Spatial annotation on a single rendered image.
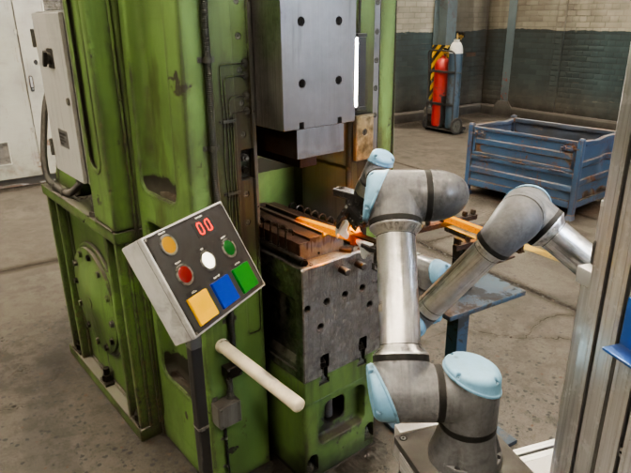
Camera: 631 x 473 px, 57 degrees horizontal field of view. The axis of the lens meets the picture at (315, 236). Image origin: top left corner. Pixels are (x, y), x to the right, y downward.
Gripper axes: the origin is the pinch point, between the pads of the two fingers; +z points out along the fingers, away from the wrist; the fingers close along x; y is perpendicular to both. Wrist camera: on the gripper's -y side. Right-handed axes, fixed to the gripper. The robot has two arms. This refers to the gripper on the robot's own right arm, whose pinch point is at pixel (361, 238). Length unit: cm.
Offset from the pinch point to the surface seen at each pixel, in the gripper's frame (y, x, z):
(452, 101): 50, 604, 436
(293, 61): -56, -12, 16
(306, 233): 2.4, -5.3, 21.9
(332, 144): -28.5, 3.0, 16.4
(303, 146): -29.4, -9.3, 16.4
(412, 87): 39, 643, 549
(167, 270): -10, -69, -3
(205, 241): -12, -54, 5
